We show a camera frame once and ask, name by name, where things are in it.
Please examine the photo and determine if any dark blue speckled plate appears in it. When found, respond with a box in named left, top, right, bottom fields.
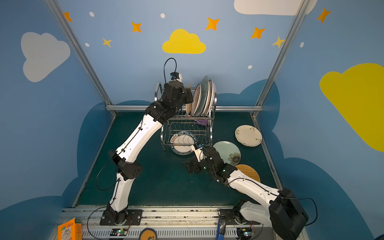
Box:
left=186, top=83, right=192, bottom=116

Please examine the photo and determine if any orange sunburst plate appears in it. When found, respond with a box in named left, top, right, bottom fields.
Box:
left=211, top=83, right=217, bottom=116
left=191, top=84, right=202, bottom=117

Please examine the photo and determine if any plain pale green plate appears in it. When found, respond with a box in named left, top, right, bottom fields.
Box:
left=195, top=76, right=209, bottom=116

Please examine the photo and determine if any green rim lettered plate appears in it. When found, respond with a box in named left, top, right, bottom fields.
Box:
left=170, top=131, right=198, bottom=156

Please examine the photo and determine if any white cloud motif plate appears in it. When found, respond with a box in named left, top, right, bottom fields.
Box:
left=204, top=80, right=213, bottom=116

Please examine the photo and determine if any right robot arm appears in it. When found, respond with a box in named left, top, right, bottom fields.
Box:
left=183, top=144, right=309, bottom=240

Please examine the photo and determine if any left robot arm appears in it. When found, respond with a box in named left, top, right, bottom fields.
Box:
left=100, top=80, right=193, bottom=226

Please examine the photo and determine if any stainless steel dish rack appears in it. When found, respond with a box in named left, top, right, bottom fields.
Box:
left=161, top=99, right=216, bottom=150

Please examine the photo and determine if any light green flower plate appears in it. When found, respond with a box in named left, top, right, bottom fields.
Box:
left=213, top=141, right=241, bottom=166

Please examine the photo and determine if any pink purple silicone spatula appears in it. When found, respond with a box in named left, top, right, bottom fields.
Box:
left=195, top=119, right=209, bottom=126

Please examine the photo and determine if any orange woven plate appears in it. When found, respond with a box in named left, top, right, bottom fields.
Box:
left=236, top=164, right=261, bottom=183

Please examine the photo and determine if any white red-berry plate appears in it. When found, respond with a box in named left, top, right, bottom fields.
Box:
left=235, top=125, right=263, bottom=147

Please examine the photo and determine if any round black orange logo disc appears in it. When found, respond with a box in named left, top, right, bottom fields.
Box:
left=139, top=228, right=158, bottom=240

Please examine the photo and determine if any orange green box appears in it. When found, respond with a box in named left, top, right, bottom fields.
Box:
left=57, top=218, right=83, bottom=240

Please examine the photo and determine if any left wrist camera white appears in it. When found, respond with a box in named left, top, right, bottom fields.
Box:
left=170, top=72, right=183, bottom=82

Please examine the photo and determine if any blue handled tool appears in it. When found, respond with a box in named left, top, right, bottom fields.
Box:
left=216, top=218, right=226, bottom=240

